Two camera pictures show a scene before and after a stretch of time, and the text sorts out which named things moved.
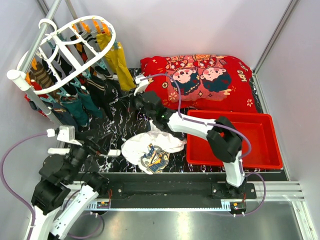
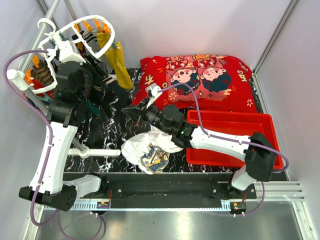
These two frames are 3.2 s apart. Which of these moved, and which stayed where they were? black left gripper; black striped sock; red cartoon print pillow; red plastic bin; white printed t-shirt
Moved: black left gripper; black striped sock
Stayed: white printed t-shirt; red plastic bin; red cartoon print pillow
